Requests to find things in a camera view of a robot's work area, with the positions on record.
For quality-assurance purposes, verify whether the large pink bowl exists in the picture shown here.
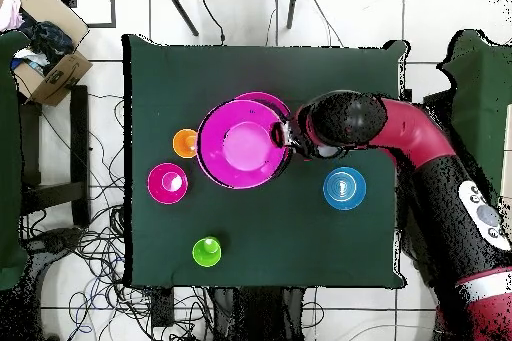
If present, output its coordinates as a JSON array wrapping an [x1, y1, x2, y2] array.
[[196, 98, 291, 190], [233, 91, 292, 119]]

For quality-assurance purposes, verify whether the blue bowl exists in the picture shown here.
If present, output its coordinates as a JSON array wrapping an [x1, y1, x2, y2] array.
[[322, 166, 368, 211]]

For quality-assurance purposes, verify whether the dark green tablecloth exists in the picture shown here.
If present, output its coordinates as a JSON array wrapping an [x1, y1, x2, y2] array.
[[121, 33, 410, 290]]

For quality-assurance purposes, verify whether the orange cup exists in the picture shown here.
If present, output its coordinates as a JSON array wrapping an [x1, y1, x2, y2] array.
[[172, 128, 200, 159]]

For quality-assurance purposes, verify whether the small magenta bowl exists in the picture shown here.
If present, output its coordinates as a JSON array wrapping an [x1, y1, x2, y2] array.
[[146, 162, 189, 205]]

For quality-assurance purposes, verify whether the light green cup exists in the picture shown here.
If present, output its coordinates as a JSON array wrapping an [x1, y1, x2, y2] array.
[[191, 235, 223, 269]]

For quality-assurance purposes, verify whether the green cloth covered table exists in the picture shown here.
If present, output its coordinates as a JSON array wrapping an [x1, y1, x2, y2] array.
[[437, 29, 512, 198], [0, 30, 30, 291]]

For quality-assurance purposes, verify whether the black power box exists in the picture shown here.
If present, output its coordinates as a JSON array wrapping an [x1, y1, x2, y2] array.
[[149, 286, 176, 328]]

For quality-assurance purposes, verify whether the cardboard box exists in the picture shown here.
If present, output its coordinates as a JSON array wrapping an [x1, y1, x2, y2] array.
[[10, 0, 94, 107]]

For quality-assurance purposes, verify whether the dark grey chair base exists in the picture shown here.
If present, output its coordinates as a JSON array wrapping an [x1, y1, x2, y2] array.
[[21, 226, 85, 266]]

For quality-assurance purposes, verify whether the dark blue clothing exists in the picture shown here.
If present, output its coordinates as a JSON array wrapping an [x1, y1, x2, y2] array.
[[19, 10, 76, 74]]

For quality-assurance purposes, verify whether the pink cloth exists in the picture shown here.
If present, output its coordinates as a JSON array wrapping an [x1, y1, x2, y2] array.
[[0, 0, 25, 33]]

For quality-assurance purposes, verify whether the black power cable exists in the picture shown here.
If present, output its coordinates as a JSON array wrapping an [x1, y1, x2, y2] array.
[[200, 0, 228, 46]]

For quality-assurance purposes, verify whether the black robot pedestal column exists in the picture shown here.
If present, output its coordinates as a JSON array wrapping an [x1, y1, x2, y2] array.
[[211, 286, 307, 341]]

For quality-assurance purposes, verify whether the tangle of black cables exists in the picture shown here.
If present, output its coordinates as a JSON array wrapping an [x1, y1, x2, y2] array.
[[21, 92, 215, 341]]

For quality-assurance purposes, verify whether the black stool frame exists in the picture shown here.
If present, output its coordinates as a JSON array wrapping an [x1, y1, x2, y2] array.
[[17, 84, 91, 228]]

